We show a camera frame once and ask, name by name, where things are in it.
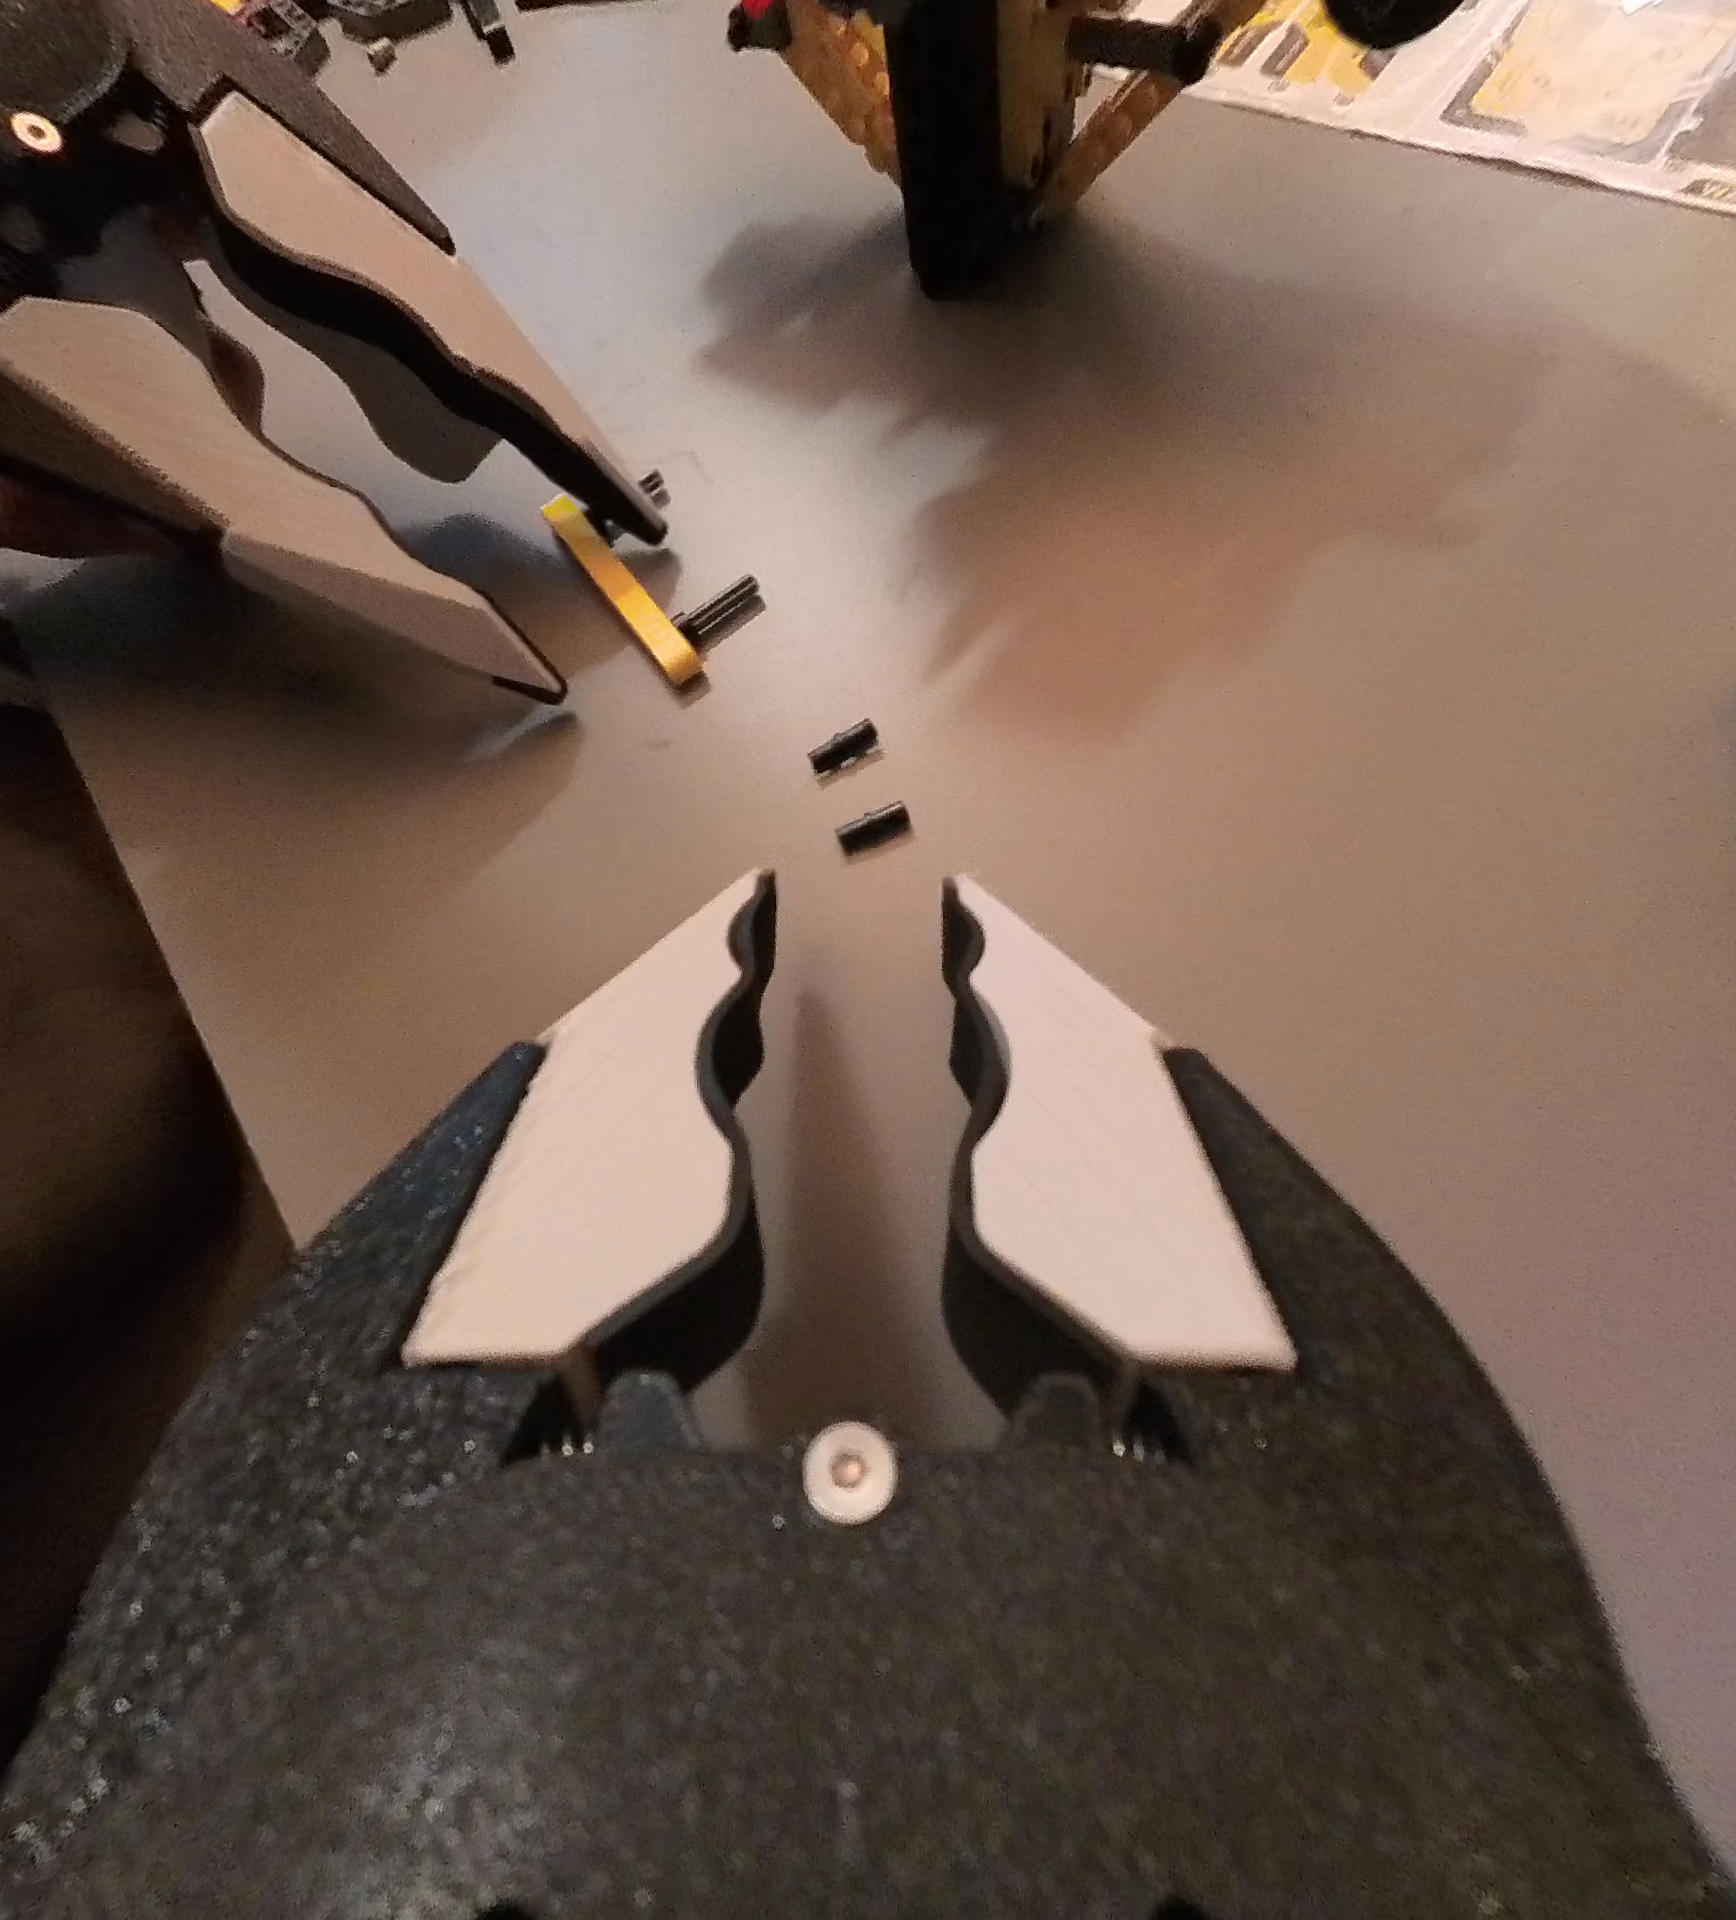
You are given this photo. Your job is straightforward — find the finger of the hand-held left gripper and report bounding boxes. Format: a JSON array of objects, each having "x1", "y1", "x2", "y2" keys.
[
  {"x1": 0, "y1": 258, "x2": 574, "y2": 709},
  {"x1": 190, "y1": 86, "x2": 675, "y2": 549}
]

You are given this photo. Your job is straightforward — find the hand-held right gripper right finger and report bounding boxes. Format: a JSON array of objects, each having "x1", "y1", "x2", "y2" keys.
[{"x1": 936, "y1": 875, "x2": 1299, "y2": 1424}]

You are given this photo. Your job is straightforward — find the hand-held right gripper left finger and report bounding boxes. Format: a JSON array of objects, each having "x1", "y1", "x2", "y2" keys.
[{"x1": 400, "y1": 867, "x2": 784, "y2": 1420}]

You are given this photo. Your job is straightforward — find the yellow perforated toy beam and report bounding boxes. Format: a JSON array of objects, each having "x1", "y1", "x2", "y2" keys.
[{"x1": 537, "y1": 492, "x2": 705, "y2": 691}]

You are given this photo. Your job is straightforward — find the yellow and black toy model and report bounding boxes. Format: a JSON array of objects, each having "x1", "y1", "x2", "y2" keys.
[{"x1": 729, "y1": 0, "x2": 1470, "y2": 303}]

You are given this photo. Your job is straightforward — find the printed instruction sheet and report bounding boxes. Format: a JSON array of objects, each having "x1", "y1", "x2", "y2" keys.
[{"x1": 1198, "y1": 0, "x2": 1736, "y2": 235}]

